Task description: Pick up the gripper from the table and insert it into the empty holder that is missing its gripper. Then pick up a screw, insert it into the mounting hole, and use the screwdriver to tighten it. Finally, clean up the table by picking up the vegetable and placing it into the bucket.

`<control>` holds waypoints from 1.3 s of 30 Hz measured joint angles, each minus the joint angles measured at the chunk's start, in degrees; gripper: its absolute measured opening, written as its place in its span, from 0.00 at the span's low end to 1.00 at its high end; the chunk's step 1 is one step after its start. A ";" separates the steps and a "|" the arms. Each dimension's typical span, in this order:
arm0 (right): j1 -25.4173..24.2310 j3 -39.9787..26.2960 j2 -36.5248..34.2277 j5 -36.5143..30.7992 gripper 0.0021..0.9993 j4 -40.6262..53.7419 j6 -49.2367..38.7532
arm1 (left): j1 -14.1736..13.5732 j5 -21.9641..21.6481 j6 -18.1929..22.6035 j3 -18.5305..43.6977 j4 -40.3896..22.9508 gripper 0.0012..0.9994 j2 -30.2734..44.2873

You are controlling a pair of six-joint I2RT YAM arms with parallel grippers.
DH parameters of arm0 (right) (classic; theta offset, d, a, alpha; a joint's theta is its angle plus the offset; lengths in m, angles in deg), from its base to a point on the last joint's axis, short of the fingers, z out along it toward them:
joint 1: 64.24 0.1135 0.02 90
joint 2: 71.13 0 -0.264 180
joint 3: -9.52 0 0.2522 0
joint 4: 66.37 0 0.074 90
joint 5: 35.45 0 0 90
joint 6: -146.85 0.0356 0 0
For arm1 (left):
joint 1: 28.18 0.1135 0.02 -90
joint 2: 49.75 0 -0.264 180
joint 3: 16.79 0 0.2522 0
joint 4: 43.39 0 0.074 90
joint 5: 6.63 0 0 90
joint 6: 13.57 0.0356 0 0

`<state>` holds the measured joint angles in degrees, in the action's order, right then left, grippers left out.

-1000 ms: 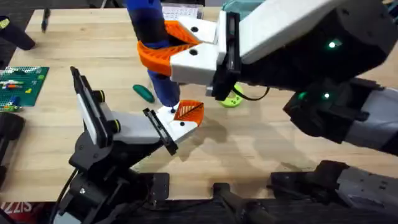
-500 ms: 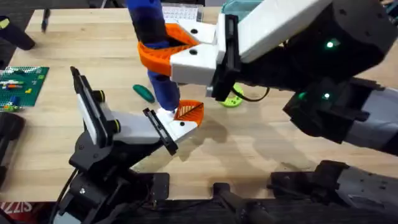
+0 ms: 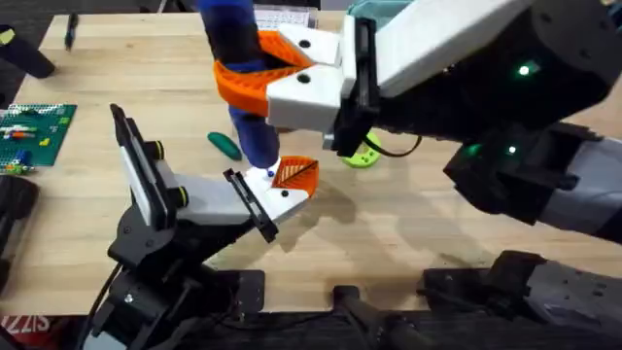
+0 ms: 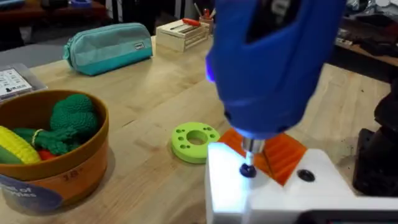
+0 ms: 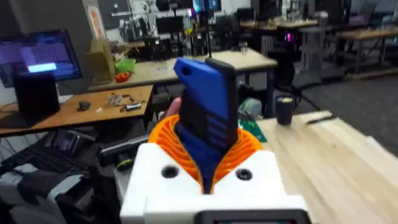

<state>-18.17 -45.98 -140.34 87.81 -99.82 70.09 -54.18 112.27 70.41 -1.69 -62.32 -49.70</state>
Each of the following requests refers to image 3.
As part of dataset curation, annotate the green board with toy blocks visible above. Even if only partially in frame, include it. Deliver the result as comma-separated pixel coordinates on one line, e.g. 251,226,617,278
0,102,79,177

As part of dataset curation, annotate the green disc with holes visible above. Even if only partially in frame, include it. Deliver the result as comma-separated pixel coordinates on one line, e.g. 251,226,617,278
339,130,383,169

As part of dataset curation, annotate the black camera stand pole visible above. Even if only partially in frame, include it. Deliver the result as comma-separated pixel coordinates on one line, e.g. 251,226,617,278
331,285,438,350

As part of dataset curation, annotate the left wrist upright black plate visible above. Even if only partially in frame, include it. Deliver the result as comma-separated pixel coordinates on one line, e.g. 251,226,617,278
109,102,179,230

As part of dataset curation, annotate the clear box with white label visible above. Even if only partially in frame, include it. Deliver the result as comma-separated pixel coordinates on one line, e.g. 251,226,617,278
252,4,320,31

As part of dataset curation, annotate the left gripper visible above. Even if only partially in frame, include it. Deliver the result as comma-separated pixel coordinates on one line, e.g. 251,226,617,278
107,155,322,274

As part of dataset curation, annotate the black tool with yellow patch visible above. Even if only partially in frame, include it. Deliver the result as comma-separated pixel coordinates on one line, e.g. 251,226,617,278
0,23,56,80

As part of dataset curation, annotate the teal zip bag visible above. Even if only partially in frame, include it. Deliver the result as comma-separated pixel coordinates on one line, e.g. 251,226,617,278
346,0,415,29

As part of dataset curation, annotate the green toy cucumber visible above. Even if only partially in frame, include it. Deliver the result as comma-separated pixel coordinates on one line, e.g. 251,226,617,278
206,130,243,162

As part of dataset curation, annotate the blue electric screwdriver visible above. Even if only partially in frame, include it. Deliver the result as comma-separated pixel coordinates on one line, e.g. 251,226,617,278
196,0,284,171

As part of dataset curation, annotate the black cable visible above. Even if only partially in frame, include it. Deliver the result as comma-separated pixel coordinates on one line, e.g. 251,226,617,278
362,133,424,159
77,262,125,350

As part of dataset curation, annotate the red printed sign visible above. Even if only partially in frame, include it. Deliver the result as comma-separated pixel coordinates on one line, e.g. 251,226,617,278
0,314,65,350

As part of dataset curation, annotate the black rail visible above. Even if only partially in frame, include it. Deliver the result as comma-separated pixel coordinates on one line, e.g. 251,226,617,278
62,310,622,350

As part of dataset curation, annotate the black pen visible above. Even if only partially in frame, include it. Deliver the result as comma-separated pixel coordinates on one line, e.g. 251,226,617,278
63,12,81,53

